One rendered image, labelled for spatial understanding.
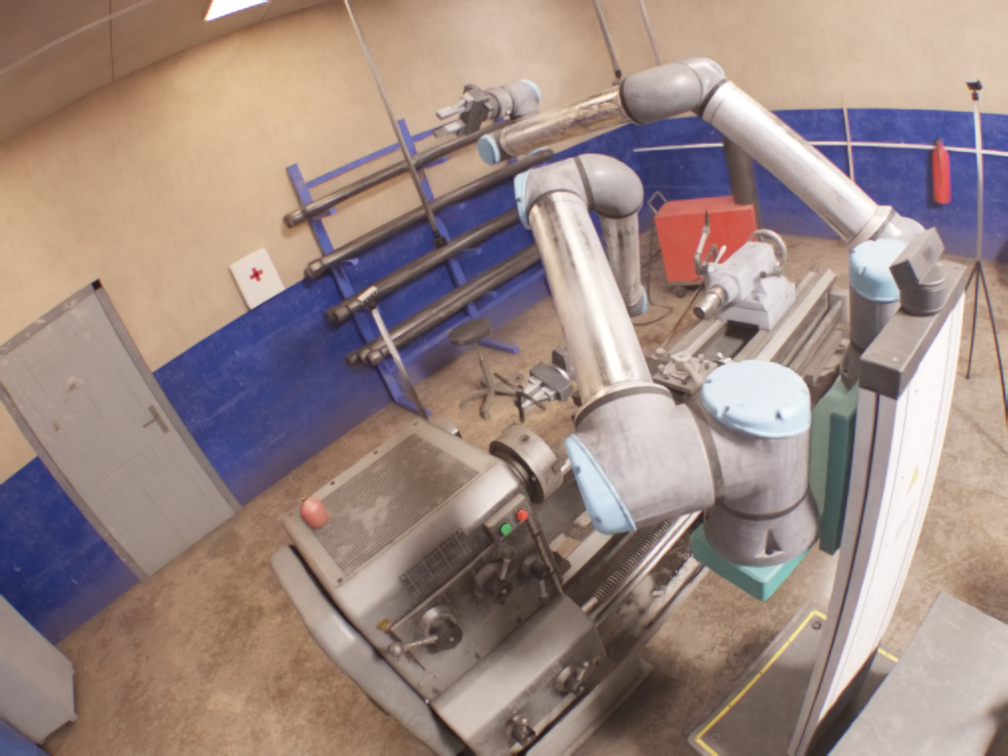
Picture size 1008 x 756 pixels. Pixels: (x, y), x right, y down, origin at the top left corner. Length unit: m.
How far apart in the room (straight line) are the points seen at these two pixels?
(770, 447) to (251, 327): 3.99
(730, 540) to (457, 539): 0.70
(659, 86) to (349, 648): 1.41
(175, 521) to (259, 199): 2.59
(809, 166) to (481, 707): 1.57
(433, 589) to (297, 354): 3.34
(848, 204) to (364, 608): 1.37
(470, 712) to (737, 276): 1.98
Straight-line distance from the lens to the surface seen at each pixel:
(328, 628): 1.34
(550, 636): 1.65
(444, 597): 1.38
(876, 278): 1.05
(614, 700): 2.37
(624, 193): 1.12
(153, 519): 4.64
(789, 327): 2.68
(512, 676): 1.62
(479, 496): 1.36
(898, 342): 0.75
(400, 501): 1.42
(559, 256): 0.93
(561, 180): 1.08
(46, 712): 4.40
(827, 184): 1.23
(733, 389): 0.73
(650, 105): 1.20
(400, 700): 1.56
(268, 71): 4.53
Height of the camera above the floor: 2.17
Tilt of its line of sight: 29 degrees down
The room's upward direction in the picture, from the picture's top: 21 degrees counter-clockwise
